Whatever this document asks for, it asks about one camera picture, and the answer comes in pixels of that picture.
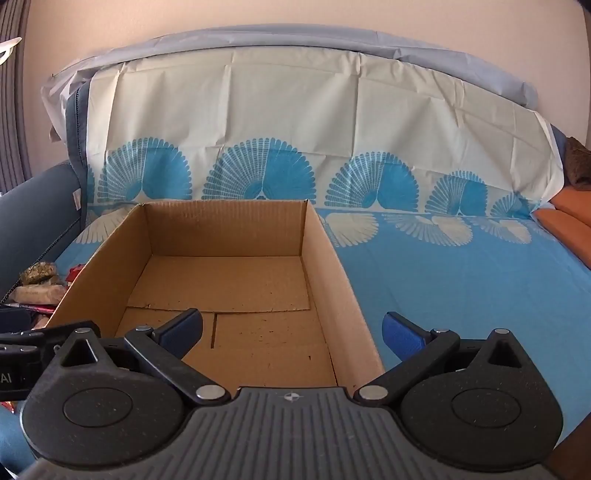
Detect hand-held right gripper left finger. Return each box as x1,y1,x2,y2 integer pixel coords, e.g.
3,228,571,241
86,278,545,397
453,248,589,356
55,308,232,408

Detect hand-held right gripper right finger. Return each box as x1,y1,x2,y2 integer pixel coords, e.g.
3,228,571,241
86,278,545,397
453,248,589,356
353,311,529,408

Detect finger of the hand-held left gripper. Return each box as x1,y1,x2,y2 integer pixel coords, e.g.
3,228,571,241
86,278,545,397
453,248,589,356
0,323,101,354

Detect brown cardboard box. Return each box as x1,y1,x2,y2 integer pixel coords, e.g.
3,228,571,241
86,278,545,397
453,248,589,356
46,199,386,393

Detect blue white fan-print sheet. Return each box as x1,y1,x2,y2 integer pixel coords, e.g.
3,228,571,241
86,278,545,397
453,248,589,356
0,46,591,467

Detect seeded granola bar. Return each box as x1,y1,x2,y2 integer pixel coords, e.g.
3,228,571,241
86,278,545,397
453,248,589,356
21,262,58,284

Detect orange cushion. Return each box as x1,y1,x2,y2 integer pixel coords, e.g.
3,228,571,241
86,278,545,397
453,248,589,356
533,208,591,271
551,187,591,227

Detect grey pleated curtain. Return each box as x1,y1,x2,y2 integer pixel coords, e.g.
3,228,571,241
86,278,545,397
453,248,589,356
0,0,31,195

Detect brown cloth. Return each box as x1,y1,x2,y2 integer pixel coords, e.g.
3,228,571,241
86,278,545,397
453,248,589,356
564,136,591,190

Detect grey-blue plain sheet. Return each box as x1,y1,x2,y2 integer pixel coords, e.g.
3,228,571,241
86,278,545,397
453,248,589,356
41,28,539,132

